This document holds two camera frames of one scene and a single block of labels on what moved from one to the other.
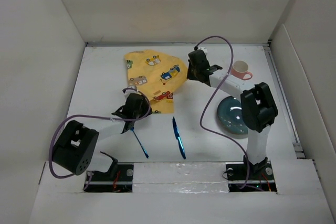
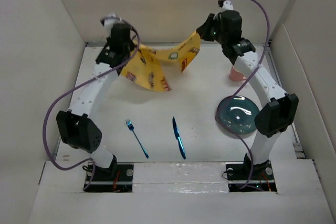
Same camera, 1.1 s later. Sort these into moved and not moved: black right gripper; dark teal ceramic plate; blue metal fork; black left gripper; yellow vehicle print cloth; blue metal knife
Moved: yellow vehicle print cloth; black right gripper; black left gripper
Not moved: dark teal ceramic plate; blue metal fork; blue metal knife
